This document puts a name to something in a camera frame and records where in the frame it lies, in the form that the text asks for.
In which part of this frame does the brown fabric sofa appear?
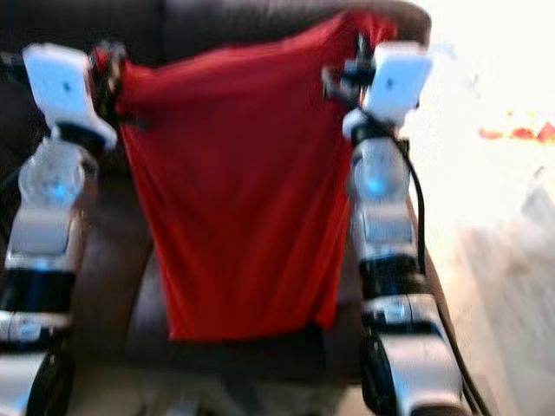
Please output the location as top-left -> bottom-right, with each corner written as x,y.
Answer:
0,0 -> 457,393

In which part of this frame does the red bowl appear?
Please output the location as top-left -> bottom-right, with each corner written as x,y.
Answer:
478,127 -> 512,142

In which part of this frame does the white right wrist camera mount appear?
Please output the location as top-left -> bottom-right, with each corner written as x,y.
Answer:
342,41 -> 435,140

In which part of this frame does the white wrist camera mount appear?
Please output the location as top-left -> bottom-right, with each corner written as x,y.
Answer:
342,41 -> 435,140
21,42 -> 119,151

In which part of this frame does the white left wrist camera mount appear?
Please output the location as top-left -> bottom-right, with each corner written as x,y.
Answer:
21,42 -> 119,151

